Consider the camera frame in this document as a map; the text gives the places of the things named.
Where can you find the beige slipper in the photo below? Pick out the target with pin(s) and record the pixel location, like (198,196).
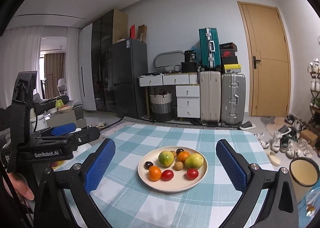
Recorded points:
(274,160)

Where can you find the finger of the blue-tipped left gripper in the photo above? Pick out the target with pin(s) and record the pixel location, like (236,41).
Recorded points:
(63,129)

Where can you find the blue plaid tablecloth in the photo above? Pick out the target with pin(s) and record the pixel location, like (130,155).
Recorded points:
(126,201)

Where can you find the black glass cabinet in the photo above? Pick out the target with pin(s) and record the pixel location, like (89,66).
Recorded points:
(106,31)

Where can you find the large orange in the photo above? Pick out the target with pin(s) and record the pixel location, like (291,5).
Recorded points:
(182,156)

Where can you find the white drawer desk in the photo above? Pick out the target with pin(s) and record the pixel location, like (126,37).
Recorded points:
(187,91)

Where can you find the black refrigerator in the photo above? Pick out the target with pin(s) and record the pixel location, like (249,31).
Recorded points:
(129,61)

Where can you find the stacked shoe boxes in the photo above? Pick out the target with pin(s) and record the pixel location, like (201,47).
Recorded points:
(229,59)

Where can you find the person's left hand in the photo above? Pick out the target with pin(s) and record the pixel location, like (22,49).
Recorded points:
(21,187)

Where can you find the oval mirror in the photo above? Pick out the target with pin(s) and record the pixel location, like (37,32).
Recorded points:
(166,61)

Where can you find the woven laundry basket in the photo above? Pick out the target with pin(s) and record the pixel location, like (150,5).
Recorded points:
(161,105)

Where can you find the red cherry tomato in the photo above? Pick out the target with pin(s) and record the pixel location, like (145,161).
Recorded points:
(192,174)
(167,175)

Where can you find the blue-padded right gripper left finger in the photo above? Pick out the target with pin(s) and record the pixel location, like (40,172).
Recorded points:
(52,208)

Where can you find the wooden door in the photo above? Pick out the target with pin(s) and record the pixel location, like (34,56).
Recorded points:
(269,60)

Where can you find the teal suitcase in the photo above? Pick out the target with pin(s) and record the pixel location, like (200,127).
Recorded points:
(210,48)

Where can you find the cream oval plate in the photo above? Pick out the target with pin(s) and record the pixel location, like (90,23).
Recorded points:
(179,182)

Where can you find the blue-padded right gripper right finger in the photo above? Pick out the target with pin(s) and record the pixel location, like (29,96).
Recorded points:
(279,208)

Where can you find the yellow-green guava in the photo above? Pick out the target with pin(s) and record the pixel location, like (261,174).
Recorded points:
(194,161)

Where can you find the cream enamel mug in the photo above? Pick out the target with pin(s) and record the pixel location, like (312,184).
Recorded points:
(304,174)

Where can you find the grey slipper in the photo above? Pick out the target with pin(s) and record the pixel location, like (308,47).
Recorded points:
(247,126)

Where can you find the green-yellow citrus fruit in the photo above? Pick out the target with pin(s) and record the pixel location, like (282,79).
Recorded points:
(166,158)

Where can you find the beige suitcase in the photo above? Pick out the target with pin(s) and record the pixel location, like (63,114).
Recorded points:
(210,96)

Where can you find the dark plum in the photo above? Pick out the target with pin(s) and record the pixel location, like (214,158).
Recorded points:
(178,151)
(148,164)

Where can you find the silver suitcase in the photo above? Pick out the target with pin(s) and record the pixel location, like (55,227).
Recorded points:
(233,95)

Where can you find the orange mandarin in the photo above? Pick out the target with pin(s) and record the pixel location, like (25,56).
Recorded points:
(155,173)

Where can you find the brown kiwi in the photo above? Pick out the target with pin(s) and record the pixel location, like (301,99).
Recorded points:
(174,153)
(178,166)

